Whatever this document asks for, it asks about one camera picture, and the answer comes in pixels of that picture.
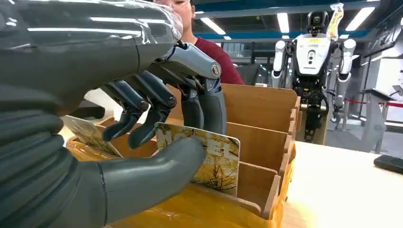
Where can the wooden card box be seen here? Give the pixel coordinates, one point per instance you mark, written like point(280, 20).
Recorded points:
point(258, 107)

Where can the red barrier tape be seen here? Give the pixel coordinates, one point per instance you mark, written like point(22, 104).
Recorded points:
point(393, 104)

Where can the person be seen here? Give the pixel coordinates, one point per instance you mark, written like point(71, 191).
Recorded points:
point(220, 59)

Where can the grey lectern stand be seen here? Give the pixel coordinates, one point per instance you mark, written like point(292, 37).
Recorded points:
point(376, 119)

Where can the background humanoid robot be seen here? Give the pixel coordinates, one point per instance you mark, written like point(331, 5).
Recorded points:
point(311, 56)

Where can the yellow tree print card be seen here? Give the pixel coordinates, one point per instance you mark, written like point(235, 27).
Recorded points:
point(220, 163)
point(88, 135)

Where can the black smartphone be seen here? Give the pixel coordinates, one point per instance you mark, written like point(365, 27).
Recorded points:
point(390, 163)

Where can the long ceiling light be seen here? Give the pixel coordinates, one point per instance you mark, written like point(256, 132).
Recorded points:
point(360, 18)
point(212, 25)
point(283, 22)

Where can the crinkled clear plastic bag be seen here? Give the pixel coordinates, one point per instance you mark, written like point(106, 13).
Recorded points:
point(335, 20)

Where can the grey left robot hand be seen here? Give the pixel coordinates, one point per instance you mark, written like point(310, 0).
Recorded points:
point(78, 53)

